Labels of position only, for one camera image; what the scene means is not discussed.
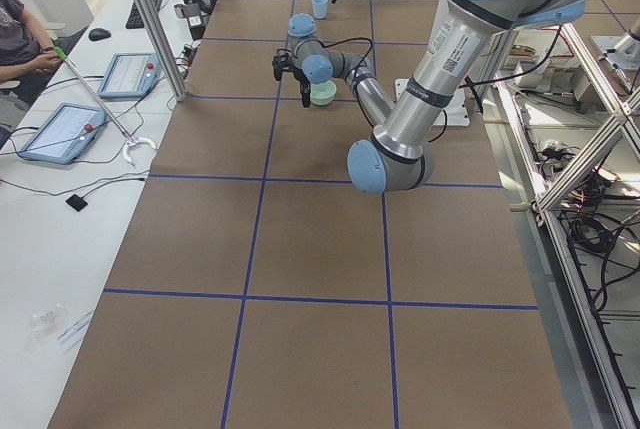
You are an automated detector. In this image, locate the light blue plastic cup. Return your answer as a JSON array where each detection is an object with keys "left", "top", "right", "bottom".
[{"left": 311, "top": 0, "right": 329, "bottom": 20}]

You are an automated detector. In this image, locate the mint green bowl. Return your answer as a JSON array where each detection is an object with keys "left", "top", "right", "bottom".
[{"left": 310, "top": 80, "right": 337, "bottom": 106}]

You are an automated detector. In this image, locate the black keyboard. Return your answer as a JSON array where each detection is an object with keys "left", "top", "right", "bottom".
[{"left": 124, "top": 0, "right": 167, "bottom": 30}]

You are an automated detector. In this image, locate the upper blue teach pendant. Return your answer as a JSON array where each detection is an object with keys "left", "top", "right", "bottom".
[{"left": 97, "top": 53, "right": 161, "bottom": 100}]

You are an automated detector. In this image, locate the blue teach pendant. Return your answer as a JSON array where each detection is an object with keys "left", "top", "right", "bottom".
[
  {"left": 97, "top": 53, "right": 161, "bottom": 100},
  {"left": 18, "top": 103, "right": 106, "bottom": 165}
]

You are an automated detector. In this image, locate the reacher grabber tool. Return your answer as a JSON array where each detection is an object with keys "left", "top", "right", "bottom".
[{"left": 53, "top": 46, "right": 158, "bottom": 165}]

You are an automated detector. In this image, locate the black computer mouse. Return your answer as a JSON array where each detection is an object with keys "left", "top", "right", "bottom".
[{"left": 88, "top": 28, "right": 111, "bottom": 42}]

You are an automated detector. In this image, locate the lower blue teach pendant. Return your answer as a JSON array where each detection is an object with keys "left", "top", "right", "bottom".
[{"left": 18, "top": 103, "right": 106, "bottom": 165}]

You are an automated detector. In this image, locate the small black square pad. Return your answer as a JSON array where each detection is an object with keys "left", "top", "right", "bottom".
[{"left": 65, "top": 194, "right": 88, "bottom": 212}]

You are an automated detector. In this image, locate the seated person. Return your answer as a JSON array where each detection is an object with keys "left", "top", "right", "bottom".
[{"left": 1, "top": 0, "right": 86, "bottom": 106}]

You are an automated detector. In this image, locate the clear plastic bag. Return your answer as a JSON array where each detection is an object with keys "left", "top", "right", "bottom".
[{"left": 26, "top": 303, "right": 67, "bottom": 350}]

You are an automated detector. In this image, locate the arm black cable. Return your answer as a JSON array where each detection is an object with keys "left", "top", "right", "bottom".
[{"left": 319, "top": 37, "right": 376, "bottom": 81}]

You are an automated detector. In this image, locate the aluminium frame post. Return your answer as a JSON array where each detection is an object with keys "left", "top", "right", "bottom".
[{"left": 134, "top": 0, "right": 187, "bottom": 102}]

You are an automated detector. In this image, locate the aluminium frame rack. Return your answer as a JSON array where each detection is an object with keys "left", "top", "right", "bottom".
[{"left": 492, "top": 11, "right": 639, "bottom": 428}]

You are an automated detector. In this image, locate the black cable bundle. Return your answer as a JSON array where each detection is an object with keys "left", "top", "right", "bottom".
[{"left": 554, "top": 198, "right": 640, "bottom": 320}]

